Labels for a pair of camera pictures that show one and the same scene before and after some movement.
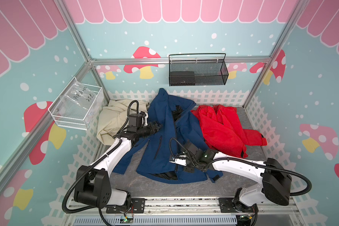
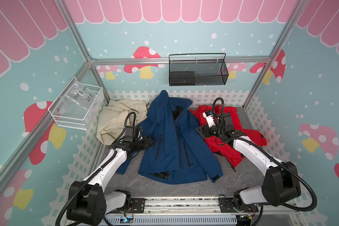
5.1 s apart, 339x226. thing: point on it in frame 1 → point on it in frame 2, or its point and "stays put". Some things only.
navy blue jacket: (177, 122) stays put
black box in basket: (182, 78) stays put
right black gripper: (188, 170) → (204, 129)
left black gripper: (151, 130) → (148, 142)
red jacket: (223, 133) stays put
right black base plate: (230, 205) stays put
